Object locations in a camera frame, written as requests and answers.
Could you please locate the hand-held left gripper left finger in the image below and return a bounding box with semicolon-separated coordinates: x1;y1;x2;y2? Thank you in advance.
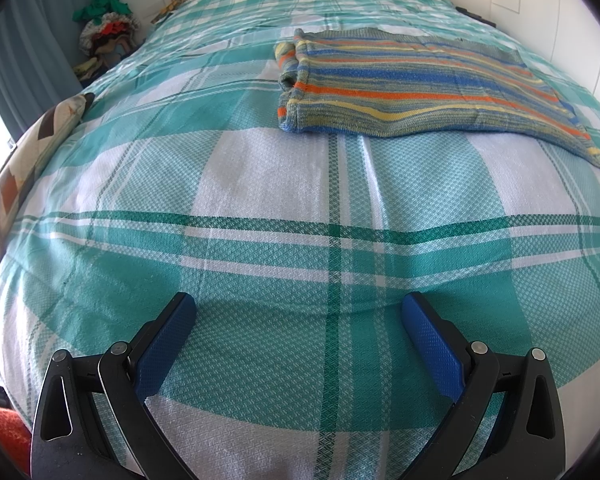
29;291;202;480

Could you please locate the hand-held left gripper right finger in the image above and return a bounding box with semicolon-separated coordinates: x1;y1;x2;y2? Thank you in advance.
397;291;568;480

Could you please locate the striped knit sweater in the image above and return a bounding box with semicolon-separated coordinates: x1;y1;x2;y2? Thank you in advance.
274;27;600;170

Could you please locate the pile of colourful clothes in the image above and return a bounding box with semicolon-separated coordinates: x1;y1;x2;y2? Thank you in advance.
71;0;144;81

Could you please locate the teal plaid bedsheet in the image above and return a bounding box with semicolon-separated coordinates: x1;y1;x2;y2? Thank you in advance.
0;0;600;480

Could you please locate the orange fuzzy blanket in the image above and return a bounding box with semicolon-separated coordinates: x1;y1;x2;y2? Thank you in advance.
0;406;33;478

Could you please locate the patterned brown white pillow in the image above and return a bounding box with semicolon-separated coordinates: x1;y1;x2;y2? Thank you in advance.
0;92;97;287

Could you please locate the dark flat device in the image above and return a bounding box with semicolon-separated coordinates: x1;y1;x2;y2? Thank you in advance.
454;6;499;27

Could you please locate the grey-blue curtain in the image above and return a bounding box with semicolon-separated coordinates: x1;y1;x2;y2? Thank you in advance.
0;0;102;133

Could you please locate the yellow brown patterned cloth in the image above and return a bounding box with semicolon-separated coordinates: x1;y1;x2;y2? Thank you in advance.
151;0;243;25

